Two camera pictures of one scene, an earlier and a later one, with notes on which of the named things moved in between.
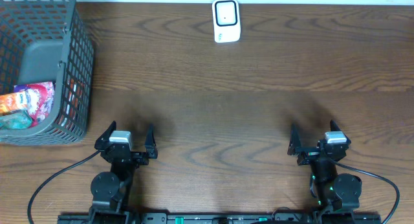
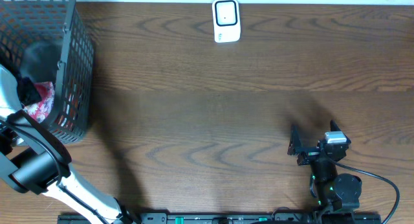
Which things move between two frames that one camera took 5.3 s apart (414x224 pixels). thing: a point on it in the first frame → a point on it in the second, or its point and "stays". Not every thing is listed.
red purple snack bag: x=39 y=100 stays
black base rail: x=130 y=218 stays
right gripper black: x=308 y=154 stays
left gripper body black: x=126 y=155 → x=24 y=92
